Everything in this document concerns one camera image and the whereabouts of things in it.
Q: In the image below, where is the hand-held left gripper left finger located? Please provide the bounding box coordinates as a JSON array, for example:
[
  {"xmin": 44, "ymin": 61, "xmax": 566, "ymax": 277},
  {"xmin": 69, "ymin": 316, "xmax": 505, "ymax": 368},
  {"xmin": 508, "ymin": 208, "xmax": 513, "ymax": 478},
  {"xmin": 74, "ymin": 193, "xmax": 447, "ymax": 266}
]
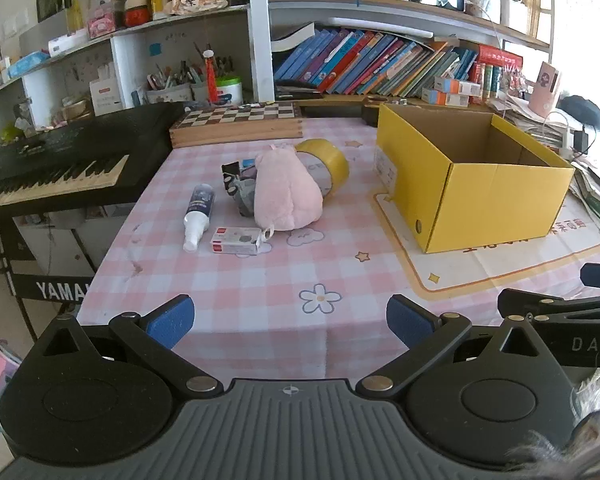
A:
[{"xmin": 34, "ymin": 294, "xmax": 225, "ymax": 395}]

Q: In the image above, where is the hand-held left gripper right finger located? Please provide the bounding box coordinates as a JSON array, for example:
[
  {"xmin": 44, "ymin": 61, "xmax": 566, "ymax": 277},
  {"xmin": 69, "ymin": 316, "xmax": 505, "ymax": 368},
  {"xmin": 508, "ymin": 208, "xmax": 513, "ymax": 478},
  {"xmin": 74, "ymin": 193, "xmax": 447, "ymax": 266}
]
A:
[{"xmin": 356, "ymin": 294, "xmax": 567, "ymax": 395}]

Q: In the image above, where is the small red white box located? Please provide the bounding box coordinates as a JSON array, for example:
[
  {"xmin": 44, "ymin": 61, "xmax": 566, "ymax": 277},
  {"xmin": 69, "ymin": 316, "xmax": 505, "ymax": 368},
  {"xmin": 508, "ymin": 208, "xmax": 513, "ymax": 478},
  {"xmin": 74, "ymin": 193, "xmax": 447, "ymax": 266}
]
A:
[{"xmin": 209, "ymin": 226, "xmax": 272, "ymax": 257}]

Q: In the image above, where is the white spray bottle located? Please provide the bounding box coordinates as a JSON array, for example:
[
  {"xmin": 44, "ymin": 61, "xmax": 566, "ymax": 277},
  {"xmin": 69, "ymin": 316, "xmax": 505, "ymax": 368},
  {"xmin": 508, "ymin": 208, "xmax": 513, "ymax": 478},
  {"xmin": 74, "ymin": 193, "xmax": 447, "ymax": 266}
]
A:
[{"xmin": 182, "ymin": 184, "xmax": 216, "ymax": 254}]

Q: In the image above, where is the yellow cardboard box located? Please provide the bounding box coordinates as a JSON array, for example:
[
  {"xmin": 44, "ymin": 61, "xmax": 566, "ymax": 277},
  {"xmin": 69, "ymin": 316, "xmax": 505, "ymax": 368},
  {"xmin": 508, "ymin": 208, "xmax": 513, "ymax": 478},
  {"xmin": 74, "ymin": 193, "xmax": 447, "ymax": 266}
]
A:
[{"xmin": 373, "ymin": 103, "xmax": 576, "ymax": 255}]

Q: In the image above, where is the grey toy truck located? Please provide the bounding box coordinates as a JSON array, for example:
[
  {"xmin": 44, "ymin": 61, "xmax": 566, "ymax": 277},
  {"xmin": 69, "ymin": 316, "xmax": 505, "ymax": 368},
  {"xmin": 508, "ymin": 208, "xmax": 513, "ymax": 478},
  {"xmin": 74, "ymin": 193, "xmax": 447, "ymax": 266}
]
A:
[{"xmin": 226, "ymin": 176, "xmax": 257, "ymax": 217}]

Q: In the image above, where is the pink plush toy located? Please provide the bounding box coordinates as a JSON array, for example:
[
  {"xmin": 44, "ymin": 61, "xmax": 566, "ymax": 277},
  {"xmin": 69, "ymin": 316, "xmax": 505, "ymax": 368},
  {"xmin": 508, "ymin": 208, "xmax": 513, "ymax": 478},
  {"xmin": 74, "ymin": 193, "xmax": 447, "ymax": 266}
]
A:
[{"xmin": 253, "ymin": 143, "xmax": 325, "ymax": 231}]

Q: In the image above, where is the yellow tape roll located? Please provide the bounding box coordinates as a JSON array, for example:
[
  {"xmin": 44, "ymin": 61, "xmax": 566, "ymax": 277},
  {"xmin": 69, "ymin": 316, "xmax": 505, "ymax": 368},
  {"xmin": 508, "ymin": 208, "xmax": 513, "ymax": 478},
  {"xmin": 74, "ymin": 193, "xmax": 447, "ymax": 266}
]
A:
[{"xmin": 295, "ymin": 138, "xmax": 350, "ymax": 197}]

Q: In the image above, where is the person's right forearm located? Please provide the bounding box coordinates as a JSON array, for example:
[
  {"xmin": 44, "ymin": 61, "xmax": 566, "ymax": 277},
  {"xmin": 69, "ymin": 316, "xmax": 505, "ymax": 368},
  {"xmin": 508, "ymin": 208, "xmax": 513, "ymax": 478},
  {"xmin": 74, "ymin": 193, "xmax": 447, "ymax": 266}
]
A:
[{"xmin": 505, "ymin": 377, "xmax": 600, "ymax": 480}]

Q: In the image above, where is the pink checked cloth desktop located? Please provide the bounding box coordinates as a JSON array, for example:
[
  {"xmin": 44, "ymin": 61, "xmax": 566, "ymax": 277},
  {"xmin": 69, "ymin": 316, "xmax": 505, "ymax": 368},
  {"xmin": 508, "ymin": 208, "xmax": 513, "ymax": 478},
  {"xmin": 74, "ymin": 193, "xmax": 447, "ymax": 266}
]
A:
[{"xmin": 75, "ymin": 110, "xmax": 600, "ymax": 382}]

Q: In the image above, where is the white orange-bordered desk mat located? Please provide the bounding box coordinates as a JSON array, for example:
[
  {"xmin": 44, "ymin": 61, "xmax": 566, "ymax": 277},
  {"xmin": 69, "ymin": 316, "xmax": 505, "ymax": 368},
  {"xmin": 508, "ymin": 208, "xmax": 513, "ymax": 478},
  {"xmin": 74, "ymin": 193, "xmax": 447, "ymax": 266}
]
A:
[{"xmin": 371, "ymin": 189, "xmax": 600, "ymax": 305}]

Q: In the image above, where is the pile of papers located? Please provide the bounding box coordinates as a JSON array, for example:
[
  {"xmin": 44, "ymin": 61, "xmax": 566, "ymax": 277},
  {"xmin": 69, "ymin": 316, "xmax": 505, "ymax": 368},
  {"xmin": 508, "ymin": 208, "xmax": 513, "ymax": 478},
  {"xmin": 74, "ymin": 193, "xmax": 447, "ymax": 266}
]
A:
[{"xmin": 490, "ymin": 99, "xmax": 600, "ymax": 247}]

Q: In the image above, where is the black keyboard stand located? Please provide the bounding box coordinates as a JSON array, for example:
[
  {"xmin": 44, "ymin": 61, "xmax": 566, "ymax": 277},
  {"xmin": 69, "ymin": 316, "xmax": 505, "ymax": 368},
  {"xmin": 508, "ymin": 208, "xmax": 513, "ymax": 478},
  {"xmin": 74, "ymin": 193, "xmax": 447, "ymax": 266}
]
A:
[{"xmin": 0, "ymin": 209, "xmax": 108, "ymax": 343}]

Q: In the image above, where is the white cabinet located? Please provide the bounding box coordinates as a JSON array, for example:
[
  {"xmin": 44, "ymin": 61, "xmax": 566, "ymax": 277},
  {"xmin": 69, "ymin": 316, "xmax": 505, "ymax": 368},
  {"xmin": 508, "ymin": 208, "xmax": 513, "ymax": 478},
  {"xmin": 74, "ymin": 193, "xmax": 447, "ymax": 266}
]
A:
[{"xmin": 12, "ymin": 202, "xmax": 137, "ymax": 277}]

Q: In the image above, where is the white power strip with plugs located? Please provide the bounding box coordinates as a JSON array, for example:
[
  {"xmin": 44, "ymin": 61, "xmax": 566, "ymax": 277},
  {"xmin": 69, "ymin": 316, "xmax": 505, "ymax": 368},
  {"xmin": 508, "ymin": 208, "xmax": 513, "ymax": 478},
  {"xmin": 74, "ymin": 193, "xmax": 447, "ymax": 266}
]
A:
[{"xmin": 561, "ymin": 126, "xmax": 592, "ymax": 159}]

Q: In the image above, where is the dark blue cap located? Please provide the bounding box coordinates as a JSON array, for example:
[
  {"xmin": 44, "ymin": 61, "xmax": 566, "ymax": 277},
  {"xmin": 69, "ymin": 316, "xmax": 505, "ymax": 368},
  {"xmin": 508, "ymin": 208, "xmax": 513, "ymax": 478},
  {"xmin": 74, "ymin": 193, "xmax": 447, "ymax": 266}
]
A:
[{"xmin": 555, "ymin": 94, "xmax": 600, "ymax": 134}]

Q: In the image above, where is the black electronic keyboard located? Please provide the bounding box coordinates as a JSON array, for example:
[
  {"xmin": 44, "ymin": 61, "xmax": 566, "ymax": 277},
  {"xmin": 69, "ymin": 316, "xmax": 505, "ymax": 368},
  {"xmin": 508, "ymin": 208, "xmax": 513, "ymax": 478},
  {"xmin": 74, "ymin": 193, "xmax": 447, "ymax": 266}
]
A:
[{"xmin": 0, "ymin": 102, "xmax": 187, "ymax": 212}]

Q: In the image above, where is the wooden chessboard box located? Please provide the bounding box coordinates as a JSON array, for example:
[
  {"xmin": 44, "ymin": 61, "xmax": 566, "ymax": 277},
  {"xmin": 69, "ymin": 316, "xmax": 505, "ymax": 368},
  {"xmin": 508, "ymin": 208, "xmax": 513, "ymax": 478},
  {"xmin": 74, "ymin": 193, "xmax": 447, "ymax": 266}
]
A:
[{"xmin": 168, "ymin": 101, "xmax": 304, "ymax": 150}]

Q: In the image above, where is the dark brown case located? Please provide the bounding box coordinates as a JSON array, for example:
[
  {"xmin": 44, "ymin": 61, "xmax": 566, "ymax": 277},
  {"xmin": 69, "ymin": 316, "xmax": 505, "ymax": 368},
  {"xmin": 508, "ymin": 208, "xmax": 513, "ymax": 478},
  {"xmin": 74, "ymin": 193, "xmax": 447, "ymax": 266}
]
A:
[{"xmin": 362, "ymin": 95, "xmax": 397, "ymax": 129}]

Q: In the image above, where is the orange blue medicine box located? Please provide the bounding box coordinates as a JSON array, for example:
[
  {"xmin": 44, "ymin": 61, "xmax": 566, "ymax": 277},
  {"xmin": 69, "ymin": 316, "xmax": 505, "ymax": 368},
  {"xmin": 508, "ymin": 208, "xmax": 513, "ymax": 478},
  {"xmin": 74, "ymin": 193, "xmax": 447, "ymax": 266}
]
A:
[
  {"xmin": 421, "ymin": 88, "xmax": 470, "ymax": 108},
  {"xmin": 433, "ymin": 75, "xmax": 481, "ymax": 96}
]

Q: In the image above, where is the pen holder with pens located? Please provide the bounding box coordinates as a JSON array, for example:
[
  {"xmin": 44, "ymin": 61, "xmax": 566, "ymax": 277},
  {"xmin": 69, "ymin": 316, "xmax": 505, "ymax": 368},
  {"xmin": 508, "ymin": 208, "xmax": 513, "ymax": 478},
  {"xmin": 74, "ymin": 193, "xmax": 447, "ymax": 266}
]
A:
[{"xmin": 146, "ymin": 57, "xmax": 209, "ymax": 106}]

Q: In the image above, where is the brass bowl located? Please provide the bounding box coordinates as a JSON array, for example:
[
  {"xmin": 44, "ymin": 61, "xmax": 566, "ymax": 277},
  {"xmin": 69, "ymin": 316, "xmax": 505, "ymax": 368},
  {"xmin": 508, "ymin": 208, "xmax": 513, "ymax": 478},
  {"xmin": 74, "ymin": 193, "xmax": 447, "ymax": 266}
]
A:
[{"xmin": 62, "ymin": 99, "xmax": 94, "ymax": 121}]

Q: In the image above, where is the row of red books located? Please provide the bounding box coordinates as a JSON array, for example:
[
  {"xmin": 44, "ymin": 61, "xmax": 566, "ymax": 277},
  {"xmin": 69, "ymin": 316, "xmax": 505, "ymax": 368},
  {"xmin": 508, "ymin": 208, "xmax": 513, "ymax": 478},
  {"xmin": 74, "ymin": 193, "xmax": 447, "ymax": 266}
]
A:
[{"xmin": 472, "ymin": 43, "xmax": 527, "ymax": 102}]

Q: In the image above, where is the white jar with green lid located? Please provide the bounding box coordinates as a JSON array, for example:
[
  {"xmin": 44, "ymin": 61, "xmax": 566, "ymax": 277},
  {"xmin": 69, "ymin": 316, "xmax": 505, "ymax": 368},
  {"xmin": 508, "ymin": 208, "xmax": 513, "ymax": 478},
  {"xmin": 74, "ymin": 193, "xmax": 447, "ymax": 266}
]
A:
[{"xmin": 214, "ymin": 75, "xmax": 245, "ymax": 106}]

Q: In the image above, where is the white box with red label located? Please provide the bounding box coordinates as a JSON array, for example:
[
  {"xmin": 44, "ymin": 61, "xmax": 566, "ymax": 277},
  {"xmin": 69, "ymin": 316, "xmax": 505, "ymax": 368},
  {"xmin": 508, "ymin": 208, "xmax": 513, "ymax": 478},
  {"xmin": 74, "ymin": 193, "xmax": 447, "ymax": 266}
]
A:
[{"xmin": 88, "ymin": 62, "xmax": 126, "ymax": 117}]

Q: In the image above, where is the red tassel ornament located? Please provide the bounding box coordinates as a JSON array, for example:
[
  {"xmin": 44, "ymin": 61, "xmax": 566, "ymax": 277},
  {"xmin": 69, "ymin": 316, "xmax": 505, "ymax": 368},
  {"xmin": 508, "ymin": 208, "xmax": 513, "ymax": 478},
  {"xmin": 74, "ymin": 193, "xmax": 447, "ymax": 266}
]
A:
[{"xmin": 203, "ymin": 48, "xmax": 219, "ymax": 104}]

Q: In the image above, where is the row of colourful books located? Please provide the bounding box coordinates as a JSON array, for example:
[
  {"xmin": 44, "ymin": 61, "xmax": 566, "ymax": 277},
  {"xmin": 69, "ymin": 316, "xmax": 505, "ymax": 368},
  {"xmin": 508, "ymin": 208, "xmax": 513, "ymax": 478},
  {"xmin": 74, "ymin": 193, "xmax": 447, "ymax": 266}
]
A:
[{"xmin": 272, "ymin": 27, "xmax": 481, "ymax": 99}]

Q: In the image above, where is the white shelf unit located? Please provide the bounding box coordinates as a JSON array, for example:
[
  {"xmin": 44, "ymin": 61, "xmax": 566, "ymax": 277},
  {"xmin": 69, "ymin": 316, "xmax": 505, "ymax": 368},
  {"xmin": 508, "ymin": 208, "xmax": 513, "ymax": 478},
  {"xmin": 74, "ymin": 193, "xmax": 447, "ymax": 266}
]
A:
[{"xmin": 0, "ymin": 0, "xmax": 556, "ymax": 157}]

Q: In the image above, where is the blue tissue pack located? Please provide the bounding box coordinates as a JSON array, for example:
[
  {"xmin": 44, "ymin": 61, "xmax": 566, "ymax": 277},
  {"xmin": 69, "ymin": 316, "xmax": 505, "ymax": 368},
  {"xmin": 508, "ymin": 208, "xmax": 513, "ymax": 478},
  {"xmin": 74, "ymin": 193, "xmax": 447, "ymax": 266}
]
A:
[{"xmin": 7, "ymin": 50, "xmax": 51, "ymax": 79}]

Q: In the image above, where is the white flat box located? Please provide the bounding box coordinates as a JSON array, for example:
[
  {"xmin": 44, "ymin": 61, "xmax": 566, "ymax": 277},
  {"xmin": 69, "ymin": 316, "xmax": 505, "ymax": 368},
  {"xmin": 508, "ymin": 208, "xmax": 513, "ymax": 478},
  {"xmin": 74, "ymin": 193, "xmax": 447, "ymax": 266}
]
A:
[{"xmin": 47, "ymin": 29, "xmax": 90, "ymax": 57}]

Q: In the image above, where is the thick white paperback book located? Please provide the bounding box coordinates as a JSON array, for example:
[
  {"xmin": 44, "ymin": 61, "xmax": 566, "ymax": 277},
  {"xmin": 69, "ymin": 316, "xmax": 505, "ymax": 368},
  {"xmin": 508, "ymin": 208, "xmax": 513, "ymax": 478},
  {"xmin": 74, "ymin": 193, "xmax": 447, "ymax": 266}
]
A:
[{"xmin": 269, "ymin": 22, "xmax": 316, "ymax": 54}]

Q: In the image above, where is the pink tissue box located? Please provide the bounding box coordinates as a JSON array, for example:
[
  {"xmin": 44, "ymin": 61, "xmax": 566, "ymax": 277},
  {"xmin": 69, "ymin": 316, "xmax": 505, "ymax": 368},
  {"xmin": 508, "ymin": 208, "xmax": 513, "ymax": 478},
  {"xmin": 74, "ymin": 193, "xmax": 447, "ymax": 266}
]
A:
[{"xmin": 86, "ymin": 2, "xmax": 117, "ymax": 40}]

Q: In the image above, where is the red white round doll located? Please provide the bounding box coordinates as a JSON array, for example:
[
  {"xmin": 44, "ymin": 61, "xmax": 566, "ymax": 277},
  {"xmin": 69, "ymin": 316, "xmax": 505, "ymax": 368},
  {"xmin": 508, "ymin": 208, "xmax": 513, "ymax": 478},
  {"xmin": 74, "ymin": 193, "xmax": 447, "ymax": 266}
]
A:
[{"xmin": 123, "ymin": 0, "xmax": 148, "ymax": 29}]

